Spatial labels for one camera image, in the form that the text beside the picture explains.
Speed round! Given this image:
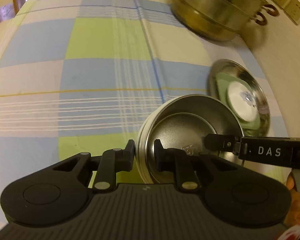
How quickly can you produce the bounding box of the small steel bowl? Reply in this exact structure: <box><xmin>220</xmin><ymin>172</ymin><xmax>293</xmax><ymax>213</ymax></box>
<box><xmin>145</xmin><ymin>94</ymin><xmax>244</xmax><ymax>184</ymax></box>

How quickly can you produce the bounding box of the small floral white dish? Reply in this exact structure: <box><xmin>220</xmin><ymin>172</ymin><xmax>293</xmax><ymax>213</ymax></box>
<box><xmin>226</xmin><ymin>81</ymin><xmax>258</xmax><ymax>122</ymax></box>

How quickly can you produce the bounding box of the green rectangular plate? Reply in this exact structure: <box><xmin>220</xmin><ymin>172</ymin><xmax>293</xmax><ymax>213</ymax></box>
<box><xmin>216</xmin><ymin>72</ymin><xmax>261</xmax><ymax>130</ymax></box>

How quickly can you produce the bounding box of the right hand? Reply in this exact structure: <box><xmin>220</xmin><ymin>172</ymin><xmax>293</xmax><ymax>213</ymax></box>
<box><xmin>284</xmin><ymin>173</ymin><xmax>300</xmax><ymax>228</ymax></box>

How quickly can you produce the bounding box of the checkered tablecloth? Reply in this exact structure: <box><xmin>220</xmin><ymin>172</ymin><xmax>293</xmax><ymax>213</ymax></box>
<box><xmin>0</xmin><ymin>0</ymin><xmax>291</xmax><ymax>233</ymax></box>

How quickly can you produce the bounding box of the large steel basin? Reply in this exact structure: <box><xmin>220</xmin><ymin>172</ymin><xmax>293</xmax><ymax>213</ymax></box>
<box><xmin>208</xmin><ymin>59</ymin><xmax>270</xmax><ymax>137</ymax></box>

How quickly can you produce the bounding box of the stacked steel steamer pot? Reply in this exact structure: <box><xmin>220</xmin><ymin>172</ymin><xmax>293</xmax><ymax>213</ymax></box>
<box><xmin>171</xmin><ymin>0</ymin><xmax>279</xmax><ymax>42</ymax></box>

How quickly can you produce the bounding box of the wall power socket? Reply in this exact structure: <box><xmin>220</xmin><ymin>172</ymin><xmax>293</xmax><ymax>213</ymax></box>
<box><xmin>272</xmin><ymin>0</ymin><xmax>300</xmax><ymax>25</ymax></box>

